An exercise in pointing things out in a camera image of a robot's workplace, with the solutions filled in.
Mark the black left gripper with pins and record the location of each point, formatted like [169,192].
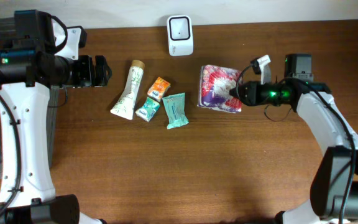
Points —
[84,79]

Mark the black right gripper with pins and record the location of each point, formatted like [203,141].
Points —
[247,93]

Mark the pink purple tissue pack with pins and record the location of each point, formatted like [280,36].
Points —
[215,84]

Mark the white tube with brown cap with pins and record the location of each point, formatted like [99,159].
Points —
[124,107]

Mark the orange small tissue pack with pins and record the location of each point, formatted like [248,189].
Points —
[158,89]

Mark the green small tissue pack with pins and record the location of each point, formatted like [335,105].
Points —
[148,109]

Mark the teal wet wipes pack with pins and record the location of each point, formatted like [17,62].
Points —
[175,109]

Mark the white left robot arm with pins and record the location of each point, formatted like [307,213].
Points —
[30,64]

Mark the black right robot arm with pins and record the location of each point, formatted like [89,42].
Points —
[334,190]

